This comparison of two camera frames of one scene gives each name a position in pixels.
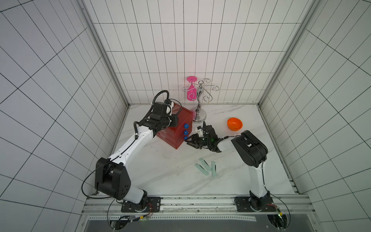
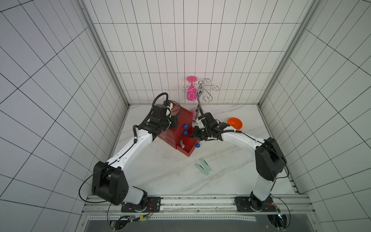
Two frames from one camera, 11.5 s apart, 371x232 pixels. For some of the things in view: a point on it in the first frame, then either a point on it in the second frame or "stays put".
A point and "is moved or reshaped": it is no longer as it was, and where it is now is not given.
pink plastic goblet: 192,91 stays put
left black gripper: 175,121 stays put
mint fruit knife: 214,169 → 182,145
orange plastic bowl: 234,124 stays put
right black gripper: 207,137 → 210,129
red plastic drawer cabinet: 177,137 is moved or reshaped
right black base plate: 247,204 stays put
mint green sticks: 200,167 stays put
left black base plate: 153,205 stays put
